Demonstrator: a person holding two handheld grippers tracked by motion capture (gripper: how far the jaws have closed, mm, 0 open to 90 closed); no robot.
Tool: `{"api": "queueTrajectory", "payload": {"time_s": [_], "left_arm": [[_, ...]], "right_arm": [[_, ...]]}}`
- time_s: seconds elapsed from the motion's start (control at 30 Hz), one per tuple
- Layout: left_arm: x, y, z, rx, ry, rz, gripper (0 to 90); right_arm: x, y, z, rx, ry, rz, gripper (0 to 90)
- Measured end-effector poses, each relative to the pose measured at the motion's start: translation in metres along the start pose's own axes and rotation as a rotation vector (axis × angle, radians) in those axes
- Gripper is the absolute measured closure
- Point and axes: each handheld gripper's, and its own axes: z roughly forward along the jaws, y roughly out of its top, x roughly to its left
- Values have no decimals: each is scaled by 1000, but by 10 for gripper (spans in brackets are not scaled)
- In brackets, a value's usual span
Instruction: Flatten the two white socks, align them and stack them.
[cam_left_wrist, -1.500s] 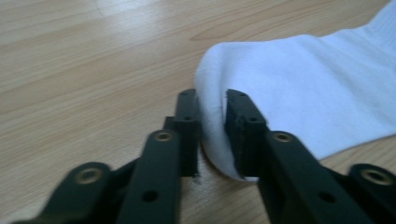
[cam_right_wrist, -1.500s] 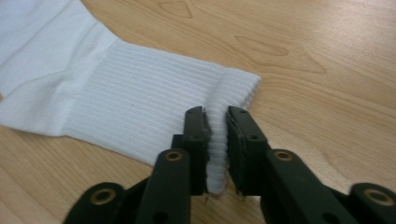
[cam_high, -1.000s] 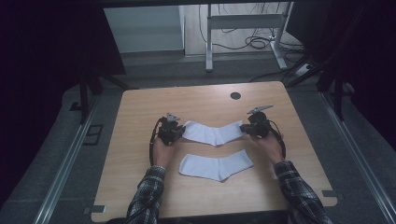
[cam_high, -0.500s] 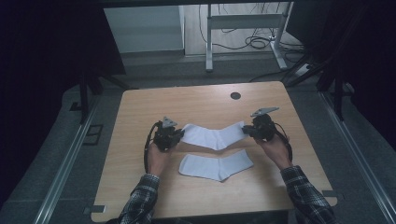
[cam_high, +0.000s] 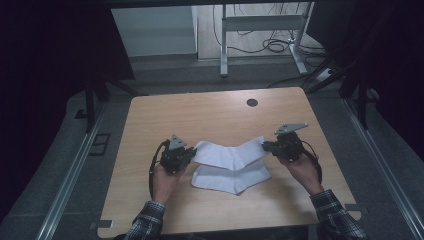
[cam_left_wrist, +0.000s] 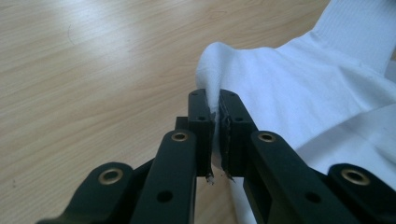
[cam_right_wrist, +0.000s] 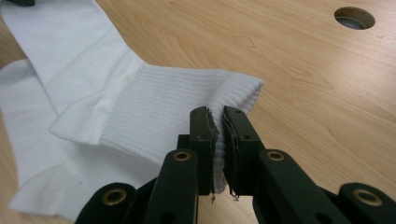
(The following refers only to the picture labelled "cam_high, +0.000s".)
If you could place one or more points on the black rectangular floor frame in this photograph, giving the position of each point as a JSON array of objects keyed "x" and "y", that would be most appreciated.
[{"x": 93, "y": 144}]

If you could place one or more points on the person's left hand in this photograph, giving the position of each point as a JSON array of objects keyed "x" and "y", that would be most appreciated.
[{"x": 166, "y": 185}]

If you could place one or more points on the white power strip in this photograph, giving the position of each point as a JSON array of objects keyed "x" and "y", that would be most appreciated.
[{"x": 324, "y": 75}]

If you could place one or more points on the aluminium floor rail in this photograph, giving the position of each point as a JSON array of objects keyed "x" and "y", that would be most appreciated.
[
  {"x": 383, "y": 160},
  {"x": 70, "y": 180}
]

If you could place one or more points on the black round table grommet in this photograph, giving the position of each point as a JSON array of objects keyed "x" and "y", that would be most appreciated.
[{"x": 252, "y": 102}]

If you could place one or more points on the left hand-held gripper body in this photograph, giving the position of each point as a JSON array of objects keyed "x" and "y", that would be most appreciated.
[{"x": 173, "y": 158}]

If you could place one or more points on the grey tape piece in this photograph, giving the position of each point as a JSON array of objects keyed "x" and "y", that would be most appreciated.
[
  {"x": 101, "y": 224},
  {"x": 356, "y": 208}
]

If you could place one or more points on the person's right hand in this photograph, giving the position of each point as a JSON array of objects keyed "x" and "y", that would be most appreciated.
[{"x": 305, "y": 173}]

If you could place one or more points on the black metal stand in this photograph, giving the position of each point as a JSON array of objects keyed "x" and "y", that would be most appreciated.
[
  {"x": 90, "y": 100},
  {"x": 361, "y": 93}
]

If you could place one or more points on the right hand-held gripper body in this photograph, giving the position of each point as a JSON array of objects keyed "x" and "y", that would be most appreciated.
[{"x": 288, "y": 146}]

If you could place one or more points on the white metal desk frame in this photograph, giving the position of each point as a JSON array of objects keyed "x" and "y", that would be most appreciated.
[{"x": 263, "y": 23}]

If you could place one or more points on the white panel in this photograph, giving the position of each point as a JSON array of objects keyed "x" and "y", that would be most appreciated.
[{"x": 153, "y": 31}]

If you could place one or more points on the dark curtain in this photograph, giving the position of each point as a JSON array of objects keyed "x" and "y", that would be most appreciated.
[
  {"x": 40, "y": 66},
  {"x": 400, "y": 66}
]

